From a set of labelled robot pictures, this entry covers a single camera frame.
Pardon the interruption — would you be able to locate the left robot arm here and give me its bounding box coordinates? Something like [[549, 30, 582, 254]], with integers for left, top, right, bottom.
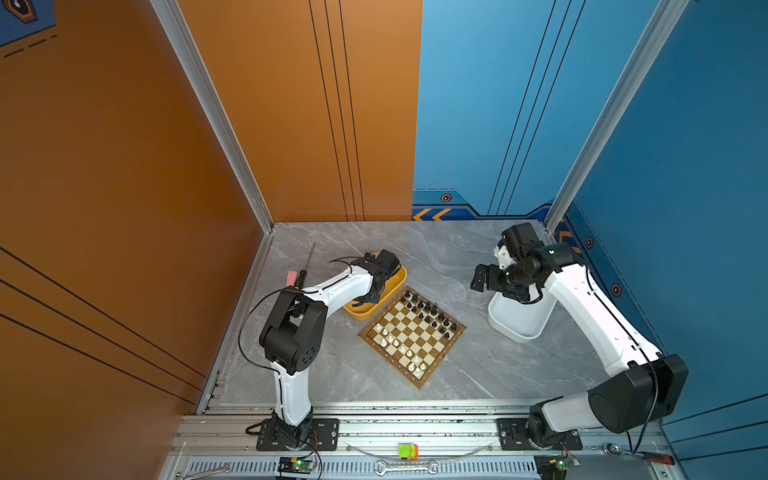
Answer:
[[259, 250, 401, 448]]

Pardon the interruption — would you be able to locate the right green circuit board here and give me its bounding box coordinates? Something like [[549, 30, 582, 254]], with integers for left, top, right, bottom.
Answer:
[[534, 456, 581, 480]]

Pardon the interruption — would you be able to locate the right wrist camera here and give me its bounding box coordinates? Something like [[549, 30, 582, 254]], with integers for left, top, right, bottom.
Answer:
[[493, 242, 514, 271]]

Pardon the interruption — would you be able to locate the yellow handled screwdriver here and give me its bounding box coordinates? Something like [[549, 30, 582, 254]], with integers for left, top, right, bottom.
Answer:
[[295, 243, 316, 290]]

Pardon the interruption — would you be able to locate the left green circuit board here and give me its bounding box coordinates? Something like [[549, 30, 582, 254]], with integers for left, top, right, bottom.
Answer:
[[277, 457, 319, 478]]

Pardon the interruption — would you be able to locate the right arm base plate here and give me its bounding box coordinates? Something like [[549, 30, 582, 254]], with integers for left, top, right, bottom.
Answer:
[[496, 417, 583, 451]]

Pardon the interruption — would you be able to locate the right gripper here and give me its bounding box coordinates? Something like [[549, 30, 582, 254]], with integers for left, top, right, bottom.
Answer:
[[467, 261, 534, 301]]

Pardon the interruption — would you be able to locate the silver combination wrench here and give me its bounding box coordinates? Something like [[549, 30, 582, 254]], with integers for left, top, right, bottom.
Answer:
[[374, 460, 440, 477]]

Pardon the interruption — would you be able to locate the pink flat tool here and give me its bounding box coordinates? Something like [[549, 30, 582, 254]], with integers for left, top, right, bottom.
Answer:
[[286, 270, 299, 286]]

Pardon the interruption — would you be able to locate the red handled ratchet wrench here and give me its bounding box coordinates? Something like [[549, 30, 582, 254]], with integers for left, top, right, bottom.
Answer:
[[603, 443, 676, 465]]

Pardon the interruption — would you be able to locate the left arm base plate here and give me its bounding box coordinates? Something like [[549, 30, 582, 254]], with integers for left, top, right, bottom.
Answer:
[[256, 417, 340, 452]]

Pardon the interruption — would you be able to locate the aluminium rail frame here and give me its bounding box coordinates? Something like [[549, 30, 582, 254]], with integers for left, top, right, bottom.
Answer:
[[158, 400, 686, 479]]

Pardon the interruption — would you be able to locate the wooden chess board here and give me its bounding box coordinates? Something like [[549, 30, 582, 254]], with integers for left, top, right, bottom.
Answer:
[[360, 287, 466, 389]]

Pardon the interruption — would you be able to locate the white plastic tray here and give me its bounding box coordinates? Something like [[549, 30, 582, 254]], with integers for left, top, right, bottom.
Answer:
[[487, 293, 557, 344]]

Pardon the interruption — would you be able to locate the yellow plastic tray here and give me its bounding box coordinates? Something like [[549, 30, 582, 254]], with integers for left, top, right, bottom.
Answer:
[[344, 250, 407, 321]]

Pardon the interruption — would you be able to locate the orange green small block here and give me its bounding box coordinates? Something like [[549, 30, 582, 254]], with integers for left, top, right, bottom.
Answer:
[[397, 443, 419, 461]]

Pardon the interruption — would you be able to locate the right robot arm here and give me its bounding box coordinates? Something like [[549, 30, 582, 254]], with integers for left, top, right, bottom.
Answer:
[[470, 223, 689, 449]]

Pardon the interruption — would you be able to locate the green circuit board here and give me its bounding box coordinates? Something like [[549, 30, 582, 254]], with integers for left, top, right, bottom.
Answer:
[[277, 457, 319, 478], [534, 456, 581, 480]]

